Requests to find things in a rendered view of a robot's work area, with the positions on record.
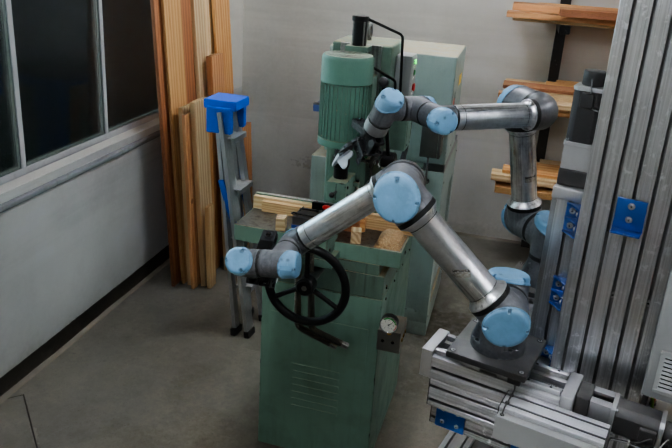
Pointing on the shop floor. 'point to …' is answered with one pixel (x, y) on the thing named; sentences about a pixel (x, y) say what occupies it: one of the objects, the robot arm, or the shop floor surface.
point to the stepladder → (233, 193)
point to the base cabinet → (327, 371)
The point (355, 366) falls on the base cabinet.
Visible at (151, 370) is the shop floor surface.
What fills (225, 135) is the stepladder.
